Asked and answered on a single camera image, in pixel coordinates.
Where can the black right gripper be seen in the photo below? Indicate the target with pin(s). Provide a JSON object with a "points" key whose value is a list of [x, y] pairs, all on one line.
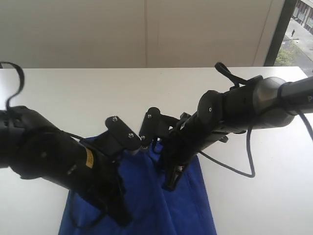
{"points": [[189, 136]]}

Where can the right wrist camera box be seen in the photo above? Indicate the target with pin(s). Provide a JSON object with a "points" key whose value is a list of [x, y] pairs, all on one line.
{"points": [[155, 126]]}

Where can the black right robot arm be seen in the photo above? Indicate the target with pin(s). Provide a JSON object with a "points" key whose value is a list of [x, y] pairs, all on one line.
{"points": [[260, 104]]}

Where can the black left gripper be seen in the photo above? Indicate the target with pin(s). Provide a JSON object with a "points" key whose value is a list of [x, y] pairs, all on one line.
{"points": [[94, 177]]}

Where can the blue towel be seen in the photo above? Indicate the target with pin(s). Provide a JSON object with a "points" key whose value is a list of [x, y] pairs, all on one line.
{"points": [[155, 211]]}

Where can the dark window frame post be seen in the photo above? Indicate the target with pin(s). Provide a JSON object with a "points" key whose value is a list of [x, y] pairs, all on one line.
{"points": [[279, 33]]}

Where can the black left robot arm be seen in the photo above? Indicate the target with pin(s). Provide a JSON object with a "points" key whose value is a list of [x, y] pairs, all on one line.
{"points": [[35, 148]]}

